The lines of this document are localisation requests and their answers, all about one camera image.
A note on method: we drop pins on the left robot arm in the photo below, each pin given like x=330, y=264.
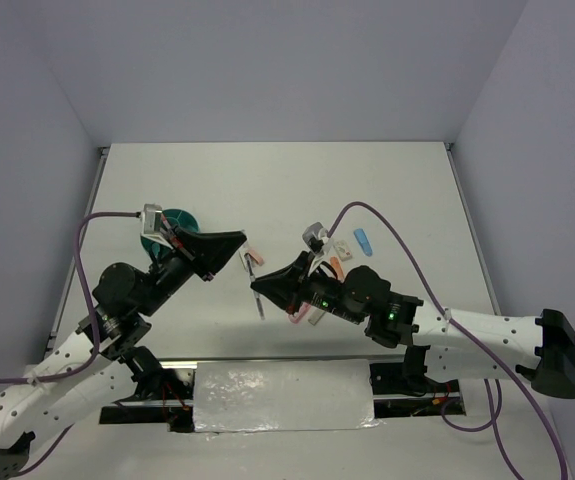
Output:
x=102, y=361

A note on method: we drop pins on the red gel pen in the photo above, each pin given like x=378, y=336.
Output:
x=166, y=226

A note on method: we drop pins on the teal round divided organizer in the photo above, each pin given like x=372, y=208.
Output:
x=175, y=217

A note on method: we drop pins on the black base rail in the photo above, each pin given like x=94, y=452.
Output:
x=393, y=397

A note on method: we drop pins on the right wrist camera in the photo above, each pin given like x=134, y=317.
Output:
x=317, y=240

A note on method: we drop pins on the pink white mini stapler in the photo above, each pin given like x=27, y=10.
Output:
x=257, y=259

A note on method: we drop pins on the grey slim pen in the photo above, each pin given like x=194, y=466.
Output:
x=256, y=295

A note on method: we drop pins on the pink correction tape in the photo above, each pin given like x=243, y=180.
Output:
x=296, y=317

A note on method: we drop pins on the blue correction tape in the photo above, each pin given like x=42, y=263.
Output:
x=363, y=242

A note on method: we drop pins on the silver foil sheet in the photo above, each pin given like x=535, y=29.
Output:
x=248, y=397

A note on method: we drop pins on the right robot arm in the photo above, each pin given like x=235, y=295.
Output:
x=440, y=344

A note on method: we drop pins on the orange correction tape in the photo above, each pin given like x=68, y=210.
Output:
x=336, y=265

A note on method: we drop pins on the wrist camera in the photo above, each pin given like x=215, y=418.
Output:
x=151, y=221
x=317, y=240

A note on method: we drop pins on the white boxed eraser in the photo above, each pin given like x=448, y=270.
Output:
x=342, y=250

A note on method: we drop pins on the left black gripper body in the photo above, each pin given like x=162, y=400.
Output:
x=170, y=273

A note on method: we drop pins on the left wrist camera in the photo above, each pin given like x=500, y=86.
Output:
x=151, y=221

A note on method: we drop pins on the grey beige eraser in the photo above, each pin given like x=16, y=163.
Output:
x=315, y=317

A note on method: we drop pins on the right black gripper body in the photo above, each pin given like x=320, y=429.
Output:
x=322, y=291

